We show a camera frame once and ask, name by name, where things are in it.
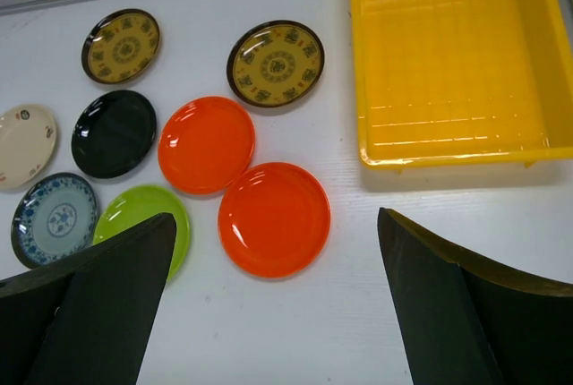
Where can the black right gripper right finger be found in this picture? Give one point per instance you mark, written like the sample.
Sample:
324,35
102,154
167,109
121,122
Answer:
467,319

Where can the yellow patterned plate left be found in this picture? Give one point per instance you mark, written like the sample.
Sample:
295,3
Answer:
121,47

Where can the orange plate upper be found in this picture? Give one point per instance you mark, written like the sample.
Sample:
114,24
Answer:
205,145

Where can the blue white patterned plate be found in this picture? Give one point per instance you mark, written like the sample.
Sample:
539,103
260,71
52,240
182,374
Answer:
55,218

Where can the orange plate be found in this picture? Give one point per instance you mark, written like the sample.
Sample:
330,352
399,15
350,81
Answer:
205,145
274,220

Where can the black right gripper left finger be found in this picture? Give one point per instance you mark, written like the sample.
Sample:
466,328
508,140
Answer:
87,319

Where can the yellow plastic bin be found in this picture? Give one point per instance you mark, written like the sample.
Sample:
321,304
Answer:
460,82

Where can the green plate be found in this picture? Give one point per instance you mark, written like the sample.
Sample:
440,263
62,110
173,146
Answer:
139,203

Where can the cream white plate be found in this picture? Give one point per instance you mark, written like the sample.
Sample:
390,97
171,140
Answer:
29,136

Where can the yellow patterned plate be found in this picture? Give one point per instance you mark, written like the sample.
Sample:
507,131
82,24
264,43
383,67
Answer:
121,47
275,63

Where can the yellow patterned plate right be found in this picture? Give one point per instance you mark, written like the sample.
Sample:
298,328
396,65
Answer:
275,63

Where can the orange plate lower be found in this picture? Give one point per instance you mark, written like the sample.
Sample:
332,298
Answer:
274,220

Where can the black plate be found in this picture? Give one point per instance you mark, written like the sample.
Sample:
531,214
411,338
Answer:
113,134

